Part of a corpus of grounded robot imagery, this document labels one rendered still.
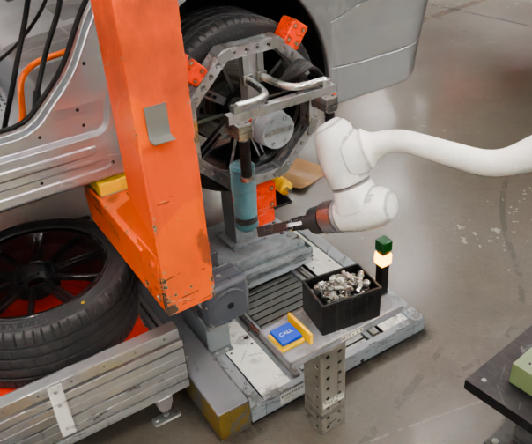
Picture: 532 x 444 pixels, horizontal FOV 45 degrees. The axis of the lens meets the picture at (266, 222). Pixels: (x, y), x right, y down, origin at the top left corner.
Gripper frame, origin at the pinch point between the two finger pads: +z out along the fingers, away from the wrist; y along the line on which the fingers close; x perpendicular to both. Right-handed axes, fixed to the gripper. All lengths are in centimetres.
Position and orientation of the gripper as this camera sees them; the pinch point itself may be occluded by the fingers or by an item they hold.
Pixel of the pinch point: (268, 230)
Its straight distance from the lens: 185.1
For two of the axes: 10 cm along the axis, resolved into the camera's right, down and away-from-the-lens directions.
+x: -1.9, -9.8, 0.3
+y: 6.5, -1.0, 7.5
